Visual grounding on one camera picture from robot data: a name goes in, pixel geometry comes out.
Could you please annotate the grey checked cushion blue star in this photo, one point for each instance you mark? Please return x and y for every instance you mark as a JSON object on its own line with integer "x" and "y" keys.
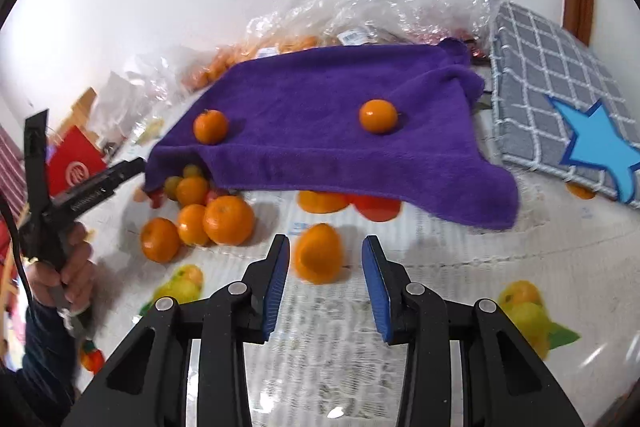
{"x": 540, "y": 72}

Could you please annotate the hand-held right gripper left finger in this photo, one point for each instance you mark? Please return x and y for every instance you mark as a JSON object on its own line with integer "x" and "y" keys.
{"x": 277, "y": 287}

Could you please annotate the small yellow-green fruit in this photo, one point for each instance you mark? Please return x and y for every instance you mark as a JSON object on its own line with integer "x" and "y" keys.
{"x": 191, "y": 170}
{"x": 173, "y": 187}

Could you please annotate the clear plastic bag of oranges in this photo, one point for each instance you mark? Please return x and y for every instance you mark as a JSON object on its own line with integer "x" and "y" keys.
{"x": 220, "y": 64}

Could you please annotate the red striped cloth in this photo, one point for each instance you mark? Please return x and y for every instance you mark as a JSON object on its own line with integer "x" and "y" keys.
{"x": 10, "y": 172}

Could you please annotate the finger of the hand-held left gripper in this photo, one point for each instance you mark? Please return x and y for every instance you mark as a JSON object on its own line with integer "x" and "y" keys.
{"x": 127, "y": 168}

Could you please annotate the person's left forearm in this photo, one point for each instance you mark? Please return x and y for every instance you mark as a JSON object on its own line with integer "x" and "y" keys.
{"x": 45, "y": 357}

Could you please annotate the fruit print tablecloth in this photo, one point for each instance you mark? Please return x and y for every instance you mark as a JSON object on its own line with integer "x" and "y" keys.
{"x": 500, "y": 287}

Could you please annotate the red paper bag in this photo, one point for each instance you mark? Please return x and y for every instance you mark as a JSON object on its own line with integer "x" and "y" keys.
{"x": 75, "y": 162}

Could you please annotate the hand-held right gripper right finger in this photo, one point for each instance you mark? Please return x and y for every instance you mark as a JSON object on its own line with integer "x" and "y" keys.
{"x": 376, "y": 292}

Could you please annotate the purple towel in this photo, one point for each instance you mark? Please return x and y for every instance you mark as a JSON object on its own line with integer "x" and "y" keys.
{"x": 325, "y": 97}

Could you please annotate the white plastic bag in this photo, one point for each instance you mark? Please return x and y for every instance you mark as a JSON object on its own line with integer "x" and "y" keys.
{"x": 117, "y": 102}

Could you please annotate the wooden box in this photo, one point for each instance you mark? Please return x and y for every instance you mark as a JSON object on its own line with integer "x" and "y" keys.
{"x": 82, "y": 104}

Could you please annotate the person's left hand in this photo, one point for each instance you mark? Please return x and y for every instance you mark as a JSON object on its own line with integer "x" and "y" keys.
{"x": 77, "y": 272}

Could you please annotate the large orange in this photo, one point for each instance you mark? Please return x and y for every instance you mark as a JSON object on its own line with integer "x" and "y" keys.
{"x": 228, "y": 220}

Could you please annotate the clear bag of red fruits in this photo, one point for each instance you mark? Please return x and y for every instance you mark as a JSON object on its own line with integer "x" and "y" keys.
{"x": 450, "y": 2}

